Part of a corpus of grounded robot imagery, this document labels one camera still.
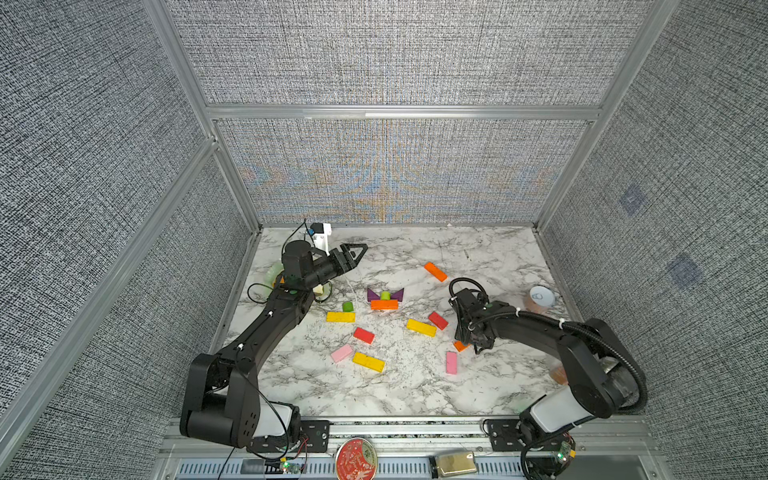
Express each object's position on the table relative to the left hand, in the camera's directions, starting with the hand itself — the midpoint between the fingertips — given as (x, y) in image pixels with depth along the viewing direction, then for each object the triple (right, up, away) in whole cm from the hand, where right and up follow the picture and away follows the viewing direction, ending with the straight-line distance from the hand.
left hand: (367, 248), depth 78 cm
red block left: (-2, -26, +12) cm, 29 cm away
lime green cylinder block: (+5, -15, +19) cm, 25 cm away
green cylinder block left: (-8, -19, +19) cm, 28 cm away
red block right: (+22, -23, +14) cm, 35 cm away
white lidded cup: (+53, -16, +14) cm, 57 cm away
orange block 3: (+27, -29, +10) cm, 40 cm away
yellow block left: (-9, -22, +16) cm, 29 cm away
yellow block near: (0, -32, +7) cm, 33 cm away
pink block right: (+24, -33, +7) cm, 41 cm away
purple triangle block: (0, -15, +19) cm, 24 cm away
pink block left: (-8, -30, +8) cm, 32 cm away
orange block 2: (+23, -8, +28) cm, 37 cm away
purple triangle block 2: (+9, -15, +20) cm, 26 cm away
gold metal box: (+20, -49, -11) cm, 54 cm away
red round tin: (-2, -48, -11) cm, 49 cm away
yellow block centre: (+16, -24, +14) cm, 32 cm away
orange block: (+6, -18, +17) cm, 25 cm away
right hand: (+30, -25, +13) cm, 41 cm away
